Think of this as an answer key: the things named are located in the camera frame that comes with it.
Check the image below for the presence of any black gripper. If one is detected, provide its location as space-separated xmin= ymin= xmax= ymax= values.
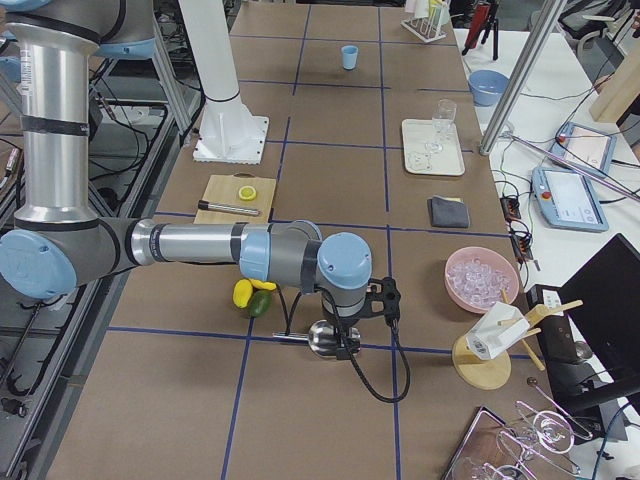
xmin=324 ymin=277 xmax=401 ymax=360

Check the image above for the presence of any light blue plastic cup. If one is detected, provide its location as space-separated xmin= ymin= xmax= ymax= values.
xmin=341 ymin=45 xmax=359 ymax=71

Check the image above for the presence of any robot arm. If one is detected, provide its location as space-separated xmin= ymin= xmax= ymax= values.
xmin=1 ymin=1 xmax=400 ymax=360

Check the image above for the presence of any metal ice scoop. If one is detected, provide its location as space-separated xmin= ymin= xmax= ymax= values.
xmin=272 ymin=320 xmax=361 ymax=360

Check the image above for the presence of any pink bowl with ice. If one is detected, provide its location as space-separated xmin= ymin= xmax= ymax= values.
xmin=444 ymin=247 xmax=520 ymax=314

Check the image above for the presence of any blue bowl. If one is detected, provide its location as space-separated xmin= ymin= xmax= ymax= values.
xmin=468 ymin=70 xmax=509 ymax=107

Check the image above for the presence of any grey folded cloth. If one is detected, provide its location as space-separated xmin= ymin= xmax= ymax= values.
xmin=427 ymin=196 xmax=470 ymax=228

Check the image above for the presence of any green lime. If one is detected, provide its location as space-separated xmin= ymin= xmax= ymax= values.
xmin=247 ymin=290 xmax=272 ymax=318

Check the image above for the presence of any wooden mug tree stand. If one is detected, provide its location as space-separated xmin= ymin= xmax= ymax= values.
xmin=452 ymin=300 xmax=583 ymax=390

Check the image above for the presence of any yellow lemon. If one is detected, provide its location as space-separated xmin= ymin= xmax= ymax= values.
xmin=232 ymin=279 xmax=254 ymax=309
xmin=250 ymin=279 xmax=277 ymax=291

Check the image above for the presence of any cream bear tray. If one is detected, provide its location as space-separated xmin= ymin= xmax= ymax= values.
xmin=401 ymin=119 xmax=465 ymax=177

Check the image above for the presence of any lemon slice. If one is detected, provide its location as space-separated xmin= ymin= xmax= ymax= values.
xmin=237 ymin=185 xmax=258 ymax=202

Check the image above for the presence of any metal tray with glasses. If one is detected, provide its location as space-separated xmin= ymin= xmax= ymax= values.
xmin=442 ymin=401 xmax=593 ymax=479

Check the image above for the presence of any wooden cutting board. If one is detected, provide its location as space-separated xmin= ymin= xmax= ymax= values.
xmin=194 ymin=174 xmax=277 ymax=224

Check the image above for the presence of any clear cocktail glass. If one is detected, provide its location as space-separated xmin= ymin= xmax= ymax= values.
xmin=425 ymin=99 xmax=457 ymax=153

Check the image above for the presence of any metal muddler black tip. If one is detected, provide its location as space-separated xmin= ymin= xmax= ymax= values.
xmin=197 ymin=199 xmax=261 ymax=217

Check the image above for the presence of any near teach pendant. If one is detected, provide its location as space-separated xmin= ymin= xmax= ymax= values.
xmin=531 ymin=167 xmax=609 ymax=232

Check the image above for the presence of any teach pendant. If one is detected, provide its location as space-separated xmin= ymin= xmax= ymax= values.
xmin=550 ymin=122 xmax=616 ymax=177
xmin=531 ymin=167 xmax=609 ymax=232

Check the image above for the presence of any black monitor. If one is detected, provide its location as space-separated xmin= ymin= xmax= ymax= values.
xmin=539 ymin=233 xmax=639 ymax=413

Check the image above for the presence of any far teach pendant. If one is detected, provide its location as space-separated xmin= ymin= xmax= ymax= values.
xmin=550 ymin=122 xmax=616 ymax=177

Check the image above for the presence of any white cup rack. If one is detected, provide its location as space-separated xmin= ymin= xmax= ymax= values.
xmin=401 ymin=0 xmax=450 ymax=43

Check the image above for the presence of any black tripod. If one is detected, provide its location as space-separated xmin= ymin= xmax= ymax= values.
xmin=461 ymin=0 xmax=500 ymax=61

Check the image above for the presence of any white camera pillar base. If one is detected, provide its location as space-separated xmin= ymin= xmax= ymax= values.
xmin=179 ymin=0 xmax=269 ymax=165

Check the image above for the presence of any aluminium frame post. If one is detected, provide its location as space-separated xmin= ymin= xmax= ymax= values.
xmin=479 ymin=0 xmax=567 ymax=156

